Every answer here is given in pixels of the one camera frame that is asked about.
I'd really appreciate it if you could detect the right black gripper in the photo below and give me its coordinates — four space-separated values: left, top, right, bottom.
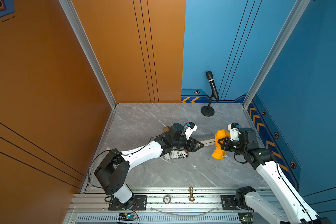
217 137 247 156

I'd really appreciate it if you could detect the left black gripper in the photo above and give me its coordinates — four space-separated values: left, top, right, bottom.
171 136 205 153

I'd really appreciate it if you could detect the orange fluffy cloth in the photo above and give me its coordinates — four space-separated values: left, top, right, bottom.
212 129 231 160

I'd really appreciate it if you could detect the newspaper print eyeglass case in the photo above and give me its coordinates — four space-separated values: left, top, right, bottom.
164 150 189 160

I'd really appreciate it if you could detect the grey rectangular eyeglass case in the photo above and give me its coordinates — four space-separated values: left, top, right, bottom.
202 138 215 145

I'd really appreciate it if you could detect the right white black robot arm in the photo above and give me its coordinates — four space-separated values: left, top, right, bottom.
215 127 331 224

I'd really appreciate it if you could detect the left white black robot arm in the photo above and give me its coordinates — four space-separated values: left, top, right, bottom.
94 122 204 209

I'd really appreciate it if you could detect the brass chess piece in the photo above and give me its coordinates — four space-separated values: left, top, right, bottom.
189 186 195 202

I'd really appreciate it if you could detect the black microphone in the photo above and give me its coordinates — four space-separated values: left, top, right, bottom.
206 71 220 102

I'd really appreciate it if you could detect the right green circuit board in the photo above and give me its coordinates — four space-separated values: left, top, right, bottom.
238 213 253 224

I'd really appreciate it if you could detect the green circuit board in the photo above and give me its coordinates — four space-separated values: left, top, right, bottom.
118 213 138 224
238 213 253 224

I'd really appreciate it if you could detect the left green circuit board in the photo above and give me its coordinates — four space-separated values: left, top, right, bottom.
118 213 138 224

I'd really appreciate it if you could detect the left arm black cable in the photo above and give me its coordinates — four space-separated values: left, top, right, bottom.
87 134 166 188

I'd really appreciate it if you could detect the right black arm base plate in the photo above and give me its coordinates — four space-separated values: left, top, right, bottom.
220 195 260 211

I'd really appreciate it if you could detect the aluminium front rail frame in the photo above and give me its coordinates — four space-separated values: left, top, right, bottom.
62 186 310 224

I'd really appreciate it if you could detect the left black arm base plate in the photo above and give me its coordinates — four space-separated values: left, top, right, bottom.
108 195 147 211

